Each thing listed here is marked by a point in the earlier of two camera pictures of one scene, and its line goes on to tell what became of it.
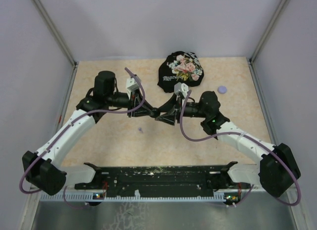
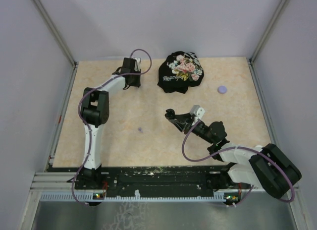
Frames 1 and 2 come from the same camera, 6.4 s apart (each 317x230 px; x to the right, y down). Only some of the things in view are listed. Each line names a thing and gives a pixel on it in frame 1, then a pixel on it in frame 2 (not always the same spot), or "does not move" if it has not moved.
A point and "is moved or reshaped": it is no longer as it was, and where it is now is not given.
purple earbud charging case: [222, 89] does not move
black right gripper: [170, 117] → [181, 126]
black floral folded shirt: [180, 67] does not move
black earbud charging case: [156, 112] is moved or reshaped
